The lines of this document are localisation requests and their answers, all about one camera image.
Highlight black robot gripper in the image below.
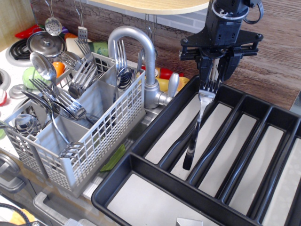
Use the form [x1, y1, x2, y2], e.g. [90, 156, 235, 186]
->
[180, 7, 263, 82]

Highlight silver metal fork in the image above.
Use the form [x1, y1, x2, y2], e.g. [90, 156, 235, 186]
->
[182, 58, 220, 171]

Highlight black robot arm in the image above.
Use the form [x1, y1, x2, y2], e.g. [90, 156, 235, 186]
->
[180, 0, 263, 82]

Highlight tall silver fork rear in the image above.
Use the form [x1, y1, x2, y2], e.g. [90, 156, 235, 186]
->
[113, 40, 127, 72]

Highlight black cutlery tray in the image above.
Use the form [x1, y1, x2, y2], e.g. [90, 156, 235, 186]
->
[91, 77, 301, 226]

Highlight grey plastic cutlery basket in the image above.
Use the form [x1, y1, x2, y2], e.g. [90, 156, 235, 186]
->
[6, 54, 145, 197]

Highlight silver fork front compartment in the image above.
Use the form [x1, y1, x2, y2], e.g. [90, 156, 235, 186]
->
[50, 113, 84, 159]

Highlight silver ladle in basket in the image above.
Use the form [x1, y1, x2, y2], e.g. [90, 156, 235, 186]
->
[15, 114, 42, 136]

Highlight red yellow toy bottle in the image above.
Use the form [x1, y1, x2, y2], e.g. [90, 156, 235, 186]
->
[154, 67, 174, 80]

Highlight silver sink faucet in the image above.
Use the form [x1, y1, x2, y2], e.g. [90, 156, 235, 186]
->
[108, 26, 180, 109]

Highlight round wooden shelf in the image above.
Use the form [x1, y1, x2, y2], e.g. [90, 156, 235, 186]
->
[88, 0, 209, 15]

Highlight silver spoon rear compartment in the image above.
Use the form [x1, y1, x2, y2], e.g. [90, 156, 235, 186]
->
[116, 67, 134, 92]

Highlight silver forks bundle middle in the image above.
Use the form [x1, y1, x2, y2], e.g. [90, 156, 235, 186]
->
[68, 60, 102, 99]

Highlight green leaf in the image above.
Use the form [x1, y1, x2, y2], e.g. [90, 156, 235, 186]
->
[100, 144, 126, 172]

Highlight hanging silver spatula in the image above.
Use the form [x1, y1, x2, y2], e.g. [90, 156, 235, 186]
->
[74, 0, 88, 44]

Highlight orange toy fruit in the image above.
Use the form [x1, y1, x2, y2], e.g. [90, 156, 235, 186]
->
[52, 61, 65, 78]

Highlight hanging silver skimmer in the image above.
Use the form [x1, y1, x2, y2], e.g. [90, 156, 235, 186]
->
[45, 0, 63, 36]

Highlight silver forks leaning left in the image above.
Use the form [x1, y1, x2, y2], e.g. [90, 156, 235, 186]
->
[29, 79, 87, 120]

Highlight large silver spoon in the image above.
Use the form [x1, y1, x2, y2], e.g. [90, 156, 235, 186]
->
[30, 52, 60, 97]

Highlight silver pot lid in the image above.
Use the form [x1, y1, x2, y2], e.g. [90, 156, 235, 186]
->
[26, 31, 66, 59]

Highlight red toy pepper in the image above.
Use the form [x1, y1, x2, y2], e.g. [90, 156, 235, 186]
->
[15, 24, 43, 39]

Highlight black stove burner coil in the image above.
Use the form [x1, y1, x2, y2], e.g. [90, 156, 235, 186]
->
[10, 39, 30, 60]

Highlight hanging wire whisk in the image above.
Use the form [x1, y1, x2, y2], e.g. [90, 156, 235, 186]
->
[144, 14, 158, 46]

